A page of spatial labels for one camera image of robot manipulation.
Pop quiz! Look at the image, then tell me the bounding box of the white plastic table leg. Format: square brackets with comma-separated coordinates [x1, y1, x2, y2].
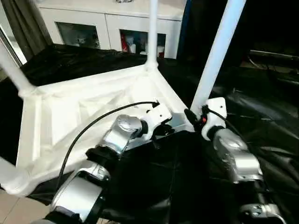
[0, 155, 30, 189]
[0, 43, 38, 95]
[144, 0, 160, 70]
[189, 0, 247, 114]

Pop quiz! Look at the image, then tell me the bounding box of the white plastic table top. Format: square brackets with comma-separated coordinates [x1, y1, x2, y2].
[0, 62, 195, 197]

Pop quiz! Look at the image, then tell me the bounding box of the black mat cloth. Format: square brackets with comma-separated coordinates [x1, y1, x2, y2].
[0, 43, 299, 224]

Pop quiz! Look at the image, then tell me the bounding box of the long black rod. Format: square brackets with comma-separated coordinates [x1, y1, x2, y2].
[249, 49, 299, 59]

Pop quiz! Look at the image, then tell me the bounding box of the dark tall cabinet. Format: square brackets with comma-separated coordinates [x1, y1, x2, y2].
[177, 0, 299, 68]

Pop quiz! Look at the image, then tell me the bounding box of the white display cabinet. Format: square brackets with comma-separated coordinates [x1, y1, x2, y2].
[38, 0, 188, 59]

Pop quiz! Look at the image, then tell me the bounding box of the grey curtain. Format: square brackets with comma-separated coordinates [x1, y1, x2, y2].
[2, 0, 54, 59]

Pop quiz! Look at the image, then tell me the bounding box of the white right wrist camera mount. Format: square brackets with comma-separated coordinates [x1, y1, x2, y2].
[201, 97, 228, 141]

